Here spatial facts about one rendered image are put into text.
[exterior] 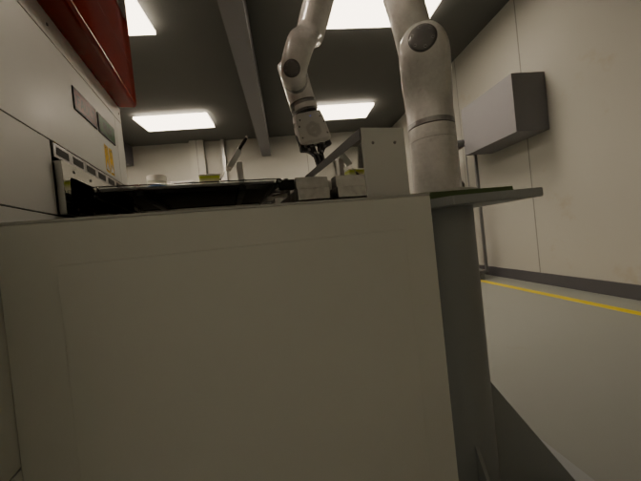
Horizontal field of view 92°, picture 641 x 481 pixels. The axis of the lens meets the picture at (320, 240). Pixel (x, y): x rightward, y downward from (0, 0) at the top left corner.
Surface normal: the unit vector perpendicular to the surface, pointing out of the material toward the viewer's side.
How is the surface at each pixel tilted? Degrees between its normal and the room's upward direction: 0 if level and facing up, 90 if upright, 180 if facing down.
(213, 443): 90
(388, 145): 90
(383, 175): 90
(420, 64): 125
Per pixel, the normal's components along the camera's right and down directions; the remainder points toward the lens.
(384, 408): 0.29, -0.02
